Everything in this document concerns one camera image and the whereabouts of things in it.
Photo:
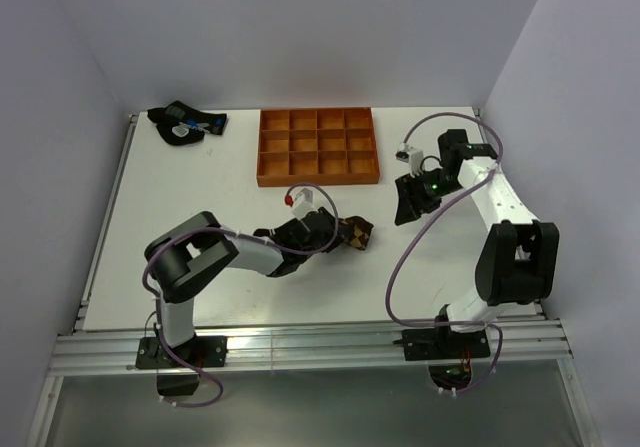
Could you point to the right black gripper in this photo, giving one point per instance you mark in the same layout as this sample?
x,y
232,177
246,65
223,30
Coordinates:
x,y
410,209

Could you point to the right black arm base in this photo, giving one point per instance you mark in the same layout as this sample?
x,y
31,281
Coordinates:
x,y
442,343

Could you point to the black blue sock pile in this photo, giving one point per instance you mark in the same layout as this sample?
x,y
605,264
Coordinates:
x,y
180,125

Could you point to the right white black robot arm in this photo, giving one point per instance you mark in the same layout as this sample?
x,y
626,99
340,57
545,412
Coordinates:
x,y
517,262

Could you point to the orange compartment tray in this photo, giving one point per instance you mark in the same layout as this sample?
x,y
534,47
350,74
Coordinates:
x,y
325,146

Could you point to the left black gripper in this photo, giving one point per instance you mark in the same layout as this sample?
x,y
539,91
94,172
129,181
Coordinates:
x,y
337,239

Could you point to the aluminium front rail frame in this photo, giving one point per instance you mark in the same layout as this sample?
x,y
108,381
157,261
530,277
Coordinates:
x,y
351,345

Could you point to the black white striped sock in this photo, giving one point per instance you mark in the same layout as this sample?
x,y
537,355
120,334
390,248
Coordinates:
x,y
280,235

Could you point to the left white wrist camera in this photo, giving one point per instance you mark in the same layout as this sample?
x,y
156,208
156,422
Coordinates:
x,y
301,203

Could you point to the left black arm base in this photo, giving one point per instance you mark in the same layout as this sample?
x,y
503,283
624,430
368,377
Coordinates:
x,y
200,351

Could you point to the brown yellow argyle sock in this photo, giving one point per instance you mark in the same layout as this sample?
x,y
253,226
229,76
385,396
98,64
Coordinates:
x,y
355,231

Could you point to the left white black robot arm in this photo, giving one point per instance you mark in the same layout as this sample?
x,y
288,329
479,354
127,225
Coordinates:
x,y
184,261

